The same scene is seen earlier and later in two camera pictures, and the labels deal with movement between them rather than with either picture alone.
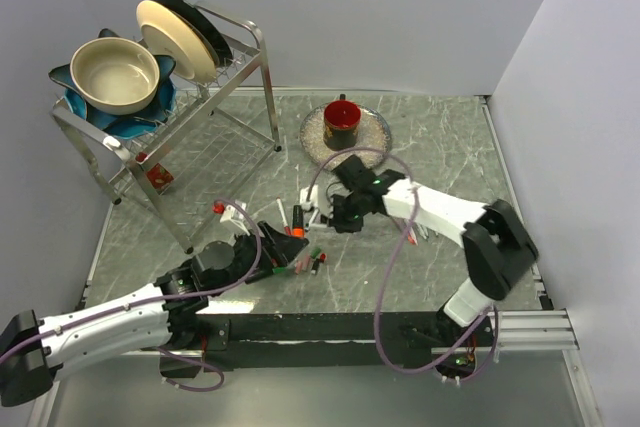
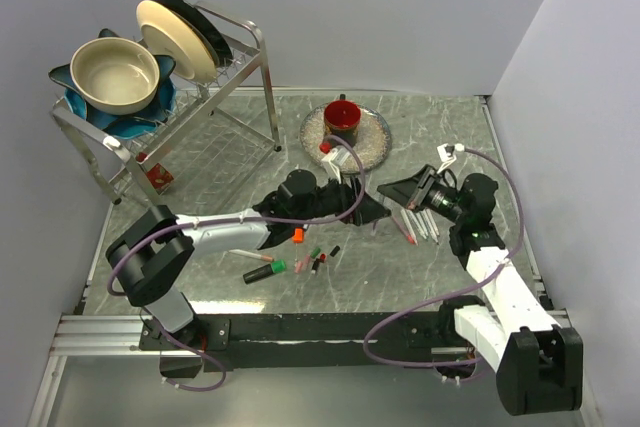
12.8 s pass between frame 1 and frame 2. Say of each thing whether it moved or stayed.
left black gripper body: moved
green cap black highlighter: stayed
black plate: stayed
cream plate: stayed
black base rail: stayed
